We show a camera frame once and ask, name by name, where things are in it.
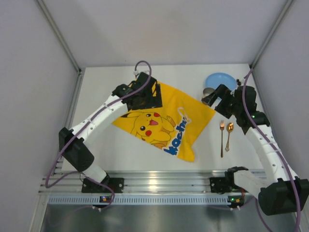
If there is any steel cup with cork base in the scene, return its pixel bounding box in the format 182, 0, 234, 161
201, 87, 215, 104

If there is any yellow Pikachu cloth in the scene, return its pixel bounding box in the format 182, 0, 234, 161
113, 83, 215, 162

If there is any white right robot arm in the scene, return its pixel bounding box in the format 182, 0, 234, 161
201, 84, 309, 216

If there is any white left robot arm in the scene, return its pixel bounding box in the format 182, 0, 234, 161
59, 72, 162, 184

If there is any blue plastic plate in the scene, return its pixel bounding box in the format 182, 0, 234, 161
204, 72, 237, 90

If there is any copper spoon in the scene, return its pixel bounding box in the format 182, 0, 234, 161
225, 122, 234, 152

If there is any copper fork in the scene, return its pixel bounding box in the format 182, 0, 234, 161
220, 120, 225, 158

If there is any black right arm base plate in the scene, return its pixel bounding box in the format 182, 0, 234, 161
209, 177, 242, 194

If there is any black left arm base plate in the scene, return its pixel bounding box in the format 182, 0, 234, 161
81, 178, 124, 193

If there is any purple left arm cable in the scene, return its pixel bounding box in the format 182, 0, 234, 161
44, 60, 152, 211

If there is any aluminium mounting rail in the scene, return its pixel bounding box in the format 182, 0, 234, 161
39, 170, 225, 194

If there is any perforated metal cable tray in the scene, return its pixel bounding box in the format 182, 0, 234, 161
48, 194, 244, 205

